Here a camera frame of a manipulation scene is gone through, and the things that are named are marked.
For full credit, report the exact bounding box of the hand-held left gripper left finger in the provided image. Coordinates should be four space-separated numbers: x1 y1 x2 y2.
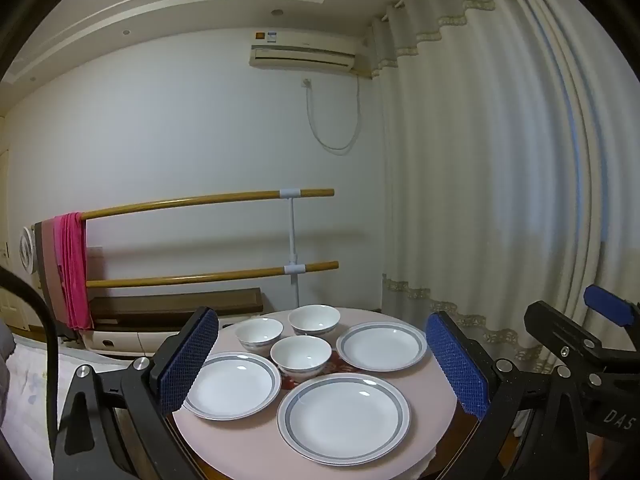
52 306 221 480

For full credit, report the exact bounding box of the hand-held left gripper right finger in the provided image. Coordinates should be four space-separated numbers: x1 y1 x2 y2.
425 311 591 480

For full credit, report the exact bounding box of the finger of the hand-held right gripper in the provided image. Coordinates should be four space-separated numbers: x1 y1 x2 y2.
584 284 640 328
524 301 606 361

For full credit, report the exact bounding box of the white plate grey rim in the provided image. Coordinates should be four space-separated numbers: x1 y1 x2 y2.
276 373 412 466
336 321 428 373
184 351 282 421

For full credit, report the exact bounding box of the white bowl blue pattern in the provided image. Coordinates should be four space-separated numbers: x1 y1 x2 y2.
288 304 342 337
235 318 284 356
270 335 332 380

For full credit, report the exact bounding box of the round pink table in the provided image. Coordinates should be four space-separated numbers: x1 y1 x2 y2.
165 306 458 480

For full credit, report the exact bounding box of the low white cabinet brown top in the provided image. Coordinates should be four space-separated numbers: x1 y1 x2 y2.
60 287 264 356

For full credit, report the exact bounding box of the pink towel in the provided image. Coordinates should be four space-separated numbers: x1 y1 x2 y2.
53 212 93 331

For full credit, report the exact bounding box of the white printed bedsheet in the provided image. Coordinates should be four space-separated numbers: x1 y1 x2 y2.
0 335 151 461

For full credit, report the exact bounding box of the white barre stand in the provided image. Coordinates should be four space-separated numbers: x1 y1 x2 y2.
280 187 307 311

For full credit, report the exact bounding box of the brown cloth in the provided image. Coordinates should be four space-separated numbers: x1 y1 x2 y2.
34 217 68 331

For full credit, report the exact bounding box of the cream lace-trimmed curtain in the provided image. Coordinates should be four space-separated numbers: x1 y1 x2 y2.
370 0 640 376

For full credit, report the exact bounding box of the small white fan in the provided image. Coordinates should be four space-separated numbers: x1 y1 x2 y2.
20 226 41 275

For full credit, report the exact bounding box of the white air conditioner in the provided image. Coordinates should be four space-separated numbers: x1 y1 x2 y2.
248 30 362 71

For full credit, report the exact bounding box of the short wooden barre rail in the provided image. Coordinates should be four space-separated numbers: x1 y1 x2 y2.
85 261 340 289

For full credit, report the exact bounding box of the black cable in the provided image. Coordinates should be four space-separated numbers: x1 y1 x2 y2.
0 266 63 480

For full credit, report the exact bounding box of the white power cable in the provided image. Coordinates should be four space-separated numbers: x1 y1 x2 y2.
302 72 363 152

